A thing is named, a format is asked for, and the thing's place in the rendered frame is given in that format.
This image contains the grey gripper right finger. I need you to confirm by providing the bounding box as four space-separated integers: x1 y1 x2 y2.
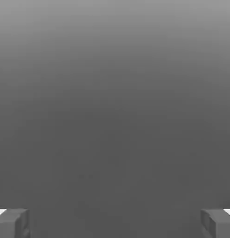
200 208 230 238

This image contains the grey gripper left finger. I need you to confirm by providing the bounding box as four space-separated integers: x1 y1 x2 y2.
0 208 31 238

